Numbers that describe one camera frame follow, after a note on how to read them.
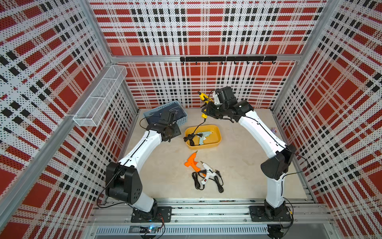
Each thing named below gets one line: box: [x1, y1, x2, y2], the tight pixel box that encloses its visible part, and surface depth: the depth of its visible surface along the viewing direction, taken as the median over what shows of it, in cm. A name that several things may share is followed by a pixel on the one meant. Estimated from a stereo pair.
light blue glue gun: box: [196, 131, 213, 145], surface depth 103 cm
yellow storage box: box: [185, 124, 223, 150], surface depth 102 cm
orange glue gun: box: [184, 150, 207, 177], surface depth 92 cm
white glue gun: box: [200, 160, 217, 185], surface depth 87 cm
